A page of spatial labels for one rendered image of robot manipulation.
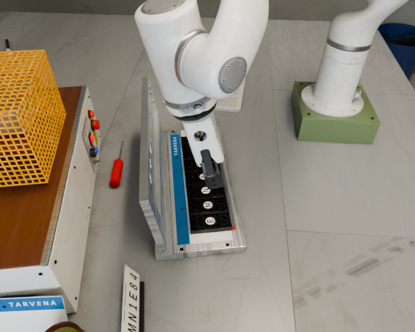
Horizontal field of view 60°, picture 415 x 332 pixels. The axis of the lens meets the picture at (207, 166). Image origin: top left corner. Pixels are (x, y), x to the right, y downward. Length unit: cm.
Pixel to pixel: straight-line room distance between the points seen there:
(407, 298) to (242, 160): 53
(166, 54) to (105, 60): 111
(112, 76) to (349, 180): 94
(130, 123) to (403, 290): 88
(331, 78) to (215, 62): 71
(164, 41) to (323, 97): 75
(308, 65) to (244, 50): 111
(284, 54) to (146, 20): 118
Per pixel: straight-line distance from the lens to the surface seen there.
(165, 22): 48
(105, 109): 130
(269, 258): 87
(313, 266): 88
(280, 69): 151
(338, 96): 115
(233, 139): 113
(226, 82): 45
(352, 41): 108
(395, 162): 119
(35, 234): 72
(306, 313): 82
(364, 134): 119
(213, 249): 84
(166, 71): 51
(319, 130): 114
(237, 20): 45
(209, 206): 90
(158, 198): 85
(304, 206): 98
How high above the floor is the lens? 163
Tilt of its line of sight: 45 degrees down
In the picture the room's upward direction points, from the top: straight up
